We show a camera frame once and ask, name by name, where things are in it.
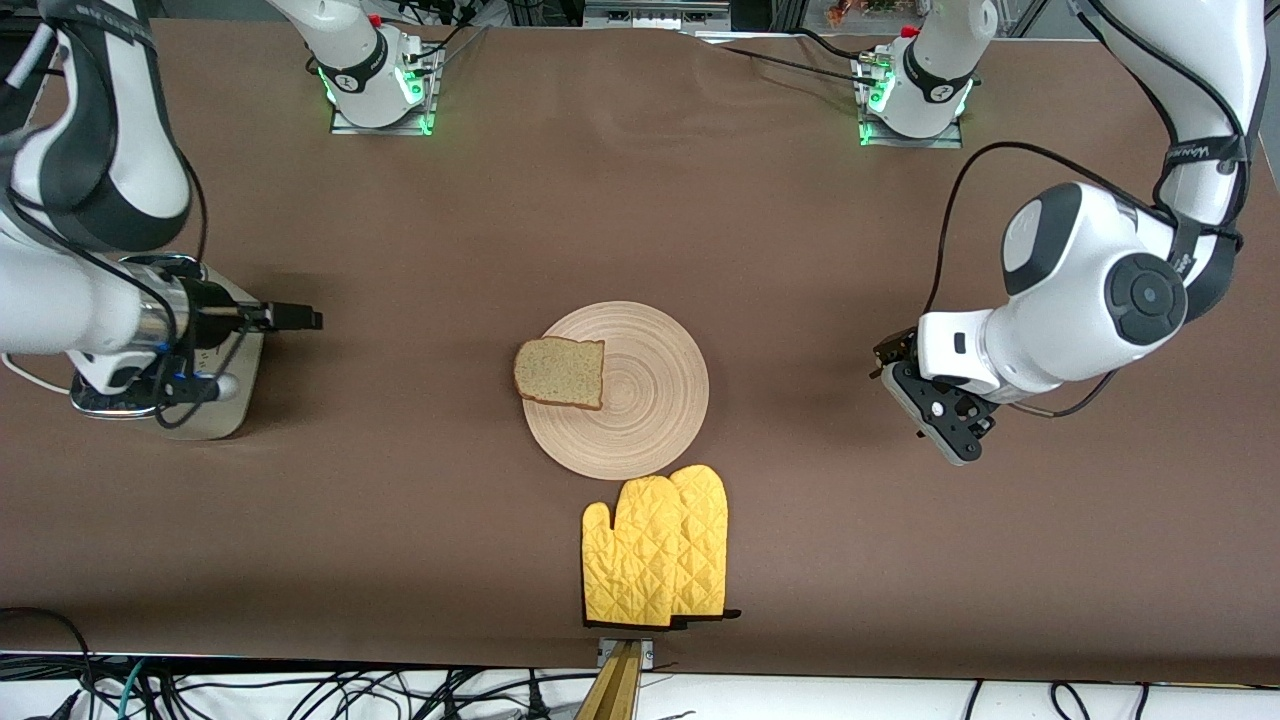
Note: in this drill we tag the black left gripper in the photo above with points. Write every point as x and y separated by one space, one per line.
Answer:
896 349

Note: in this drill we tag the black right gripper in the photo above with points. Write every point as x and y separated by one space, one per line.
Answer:
212 303

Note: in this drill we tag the round wooden plate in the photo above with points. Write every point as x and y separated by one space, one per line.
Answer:
650 400

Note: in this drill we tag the bread slice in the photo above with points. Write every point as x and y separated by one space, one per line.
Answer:
560 375

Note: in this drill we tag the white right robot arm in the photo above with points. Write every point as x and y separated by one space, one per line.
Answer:
100 170

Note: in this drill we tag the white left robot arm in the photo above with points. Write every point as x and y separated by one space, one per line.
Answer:
1080 290

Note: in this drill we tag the cream and chrome toaster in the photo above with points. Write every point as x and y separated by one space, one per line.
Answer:
225 420

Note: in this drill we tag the brown table cover sheet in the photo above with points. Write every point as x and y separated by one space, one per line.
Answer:
450 200

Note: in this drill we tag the yellow quilted oven mitt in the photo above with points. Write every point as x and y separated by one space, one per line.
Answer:
630 560
705 540

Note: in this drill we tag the yellow wooden beam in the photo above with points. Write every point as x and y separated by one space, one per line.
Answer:
615 690

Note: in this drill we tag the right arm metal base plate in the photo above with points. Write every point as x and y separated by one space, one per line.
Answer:
350 127

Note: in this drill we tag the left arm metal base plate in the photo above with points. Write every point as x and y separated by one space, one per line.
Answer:
880 140

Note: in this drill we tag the silver metal bracket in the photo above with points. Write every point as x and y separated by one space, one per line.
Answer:
603 652

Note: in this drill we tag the aluminium frame rail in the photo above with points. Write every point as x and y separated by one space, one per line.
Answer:
655 15

